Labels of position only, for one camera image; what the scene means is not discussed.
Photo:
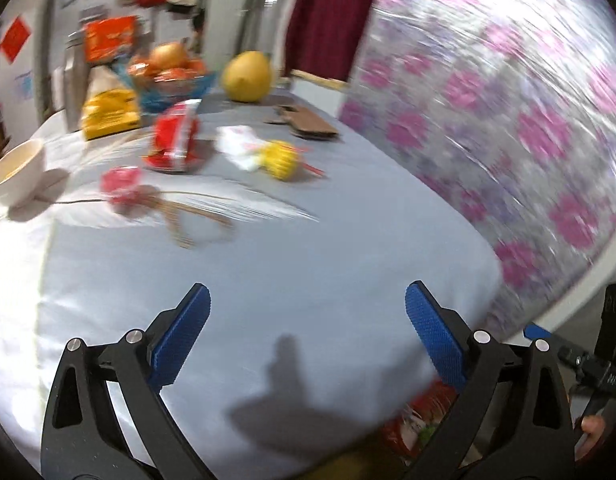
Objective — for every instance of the brown phone wallet case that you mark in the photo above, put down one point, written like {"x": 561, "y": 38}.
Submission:
{"x": 305, "y": 125}

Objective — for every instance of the yellow toy corn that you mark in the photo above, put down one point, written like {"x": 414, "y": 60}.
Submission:
{"x": 283, "y": 160}

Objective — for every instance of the blue fruit bowl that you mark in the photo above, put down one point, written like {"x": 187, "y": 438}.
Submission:
{"x": 188, "y": 90}

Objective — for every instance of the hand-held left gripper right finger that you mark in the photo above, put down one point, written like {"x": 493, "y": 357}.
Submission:
{"x": 437, "y": 340}

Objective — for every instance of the white bowl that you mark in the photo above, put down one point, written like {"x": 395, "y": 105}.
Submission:
{"x": 18, "y": 170}

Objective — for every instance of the white tissue packet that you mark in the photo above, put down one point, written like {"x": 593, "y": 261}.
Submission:
{"x": 238, "y": 145}

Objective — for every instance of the person's right hand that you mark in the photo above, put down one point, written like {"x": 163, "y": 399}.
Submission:
{"x": 590, "y": 430}

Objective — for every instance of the red printed bag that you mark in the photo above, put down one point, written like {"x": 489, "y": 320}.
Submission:
{"x": 422, "y": 415}

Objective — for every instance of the apple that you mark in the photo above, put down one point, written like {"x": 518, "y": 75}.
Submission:
{"x": 169, "y": 59}

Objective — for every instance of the yellow pomelo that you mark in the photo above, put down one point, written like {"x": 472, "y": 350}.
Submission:
{"x": 248, "y": 77}

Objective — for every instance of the red paper square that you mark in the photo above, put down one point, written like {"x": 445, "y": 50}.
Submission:
{"x": 15, "y": 40}

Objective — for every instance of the red snack packet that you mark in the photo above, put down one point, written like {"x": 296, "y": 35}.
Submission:
{"x": 175, "y": 135}

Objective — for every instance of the maroon curtain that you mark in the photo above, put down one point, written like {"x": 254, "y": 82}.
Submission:
{"x": 333, "y": 15}

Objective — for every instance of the floral plastic sheet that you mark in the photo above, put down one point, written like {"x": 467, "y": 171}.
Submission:
{"x": 487, "y": 110}

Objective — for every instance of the steel bottle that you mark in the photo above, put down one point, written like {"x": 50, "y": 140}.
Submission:
{"x": 77, "y": 85}

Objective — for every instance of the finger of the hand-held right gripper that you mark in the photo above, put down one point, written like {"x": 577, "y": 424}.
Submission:
{"x": 575, "y": 358}

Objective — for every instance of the orange snack packet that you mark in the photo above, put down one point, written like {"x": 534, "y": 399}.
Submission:
{"x": 110, "y": 39}

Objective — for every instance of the yellow snack packet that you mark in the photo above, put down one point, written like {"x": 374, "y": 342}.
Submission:
{"x": 110, "y": 115}

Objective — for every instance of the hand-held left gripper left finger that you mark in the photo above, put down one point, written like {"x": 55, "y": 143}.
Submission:
{"x": 183, "y": 335}

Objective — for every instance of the grey tablecloth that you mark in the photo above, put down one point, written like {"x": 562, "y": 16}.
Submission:
{"x": 288, "y": 270}

